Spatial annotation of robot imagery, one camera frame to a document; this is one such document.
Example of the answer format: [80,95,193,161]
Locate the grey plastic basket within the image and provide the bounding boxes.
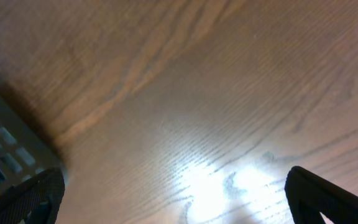
[0,97,68,195]

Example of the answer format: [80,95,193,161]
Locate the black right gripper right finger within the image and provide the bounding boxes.
[285,166,358,224]

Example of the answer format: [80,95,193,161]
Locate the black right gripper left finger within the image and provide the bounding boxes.
[0,168,65,224]

